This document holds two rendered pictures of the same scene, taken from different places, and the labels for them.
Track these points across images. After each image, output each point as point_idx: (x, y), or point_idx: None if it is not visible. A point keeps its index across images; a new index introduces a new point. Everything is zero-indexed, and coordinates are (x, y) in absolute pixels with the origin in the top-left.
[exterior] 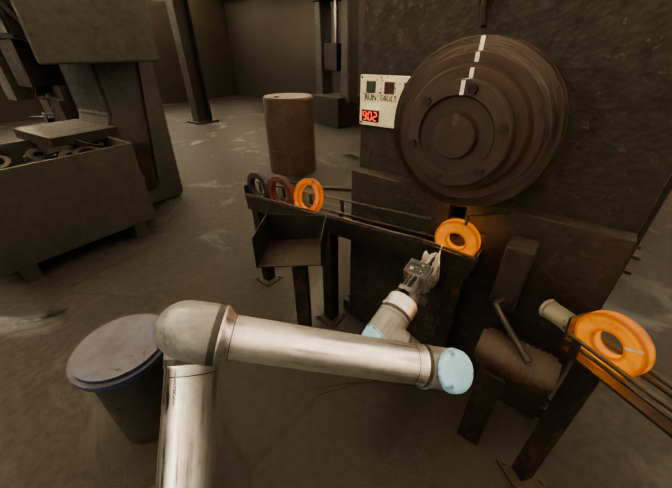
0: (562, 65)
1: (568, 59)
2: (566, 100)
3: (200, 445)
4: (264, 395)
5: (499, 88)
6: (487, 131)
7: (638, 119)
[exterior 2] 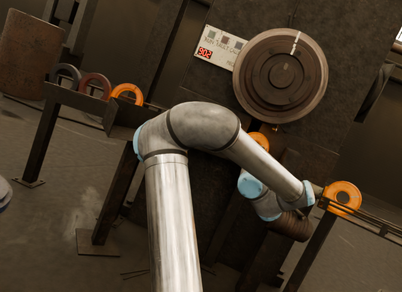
0: None
1: None
2: None
3: (194, 219)
4: (67, 283)
5: None
6: (299, 78)
7: (343, 96)
